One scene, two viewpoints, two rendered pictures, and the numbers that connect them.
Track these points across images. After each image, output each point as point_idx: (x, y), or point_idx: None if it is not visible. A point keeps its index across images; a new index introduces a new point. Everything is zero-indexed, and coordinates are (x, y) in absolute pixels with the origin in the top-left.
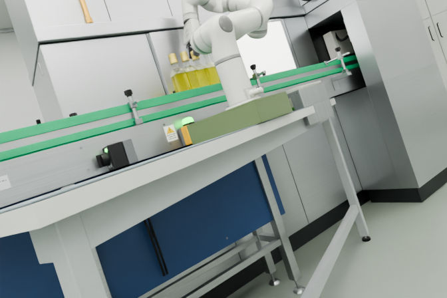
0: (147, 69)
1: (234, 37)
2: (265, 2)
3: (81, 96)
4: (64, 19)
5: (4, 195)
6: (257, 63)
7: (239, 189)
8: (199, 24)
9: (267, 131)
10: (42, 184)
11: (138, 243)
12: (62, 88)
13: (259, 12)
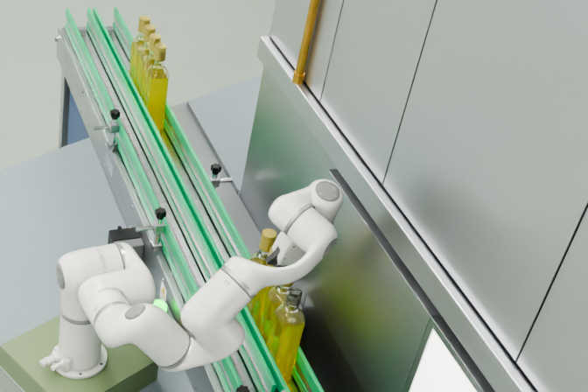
0: None
1: (65, 297)
2: (102, 325)
3: (262, 154)
4: (289, 49)
5: (109, 178)
6: None
7: None
8: (395, 249)
9: (17, 383)
10: (117, 198)
11: None
12: (257, 126)
13: (93, 321)
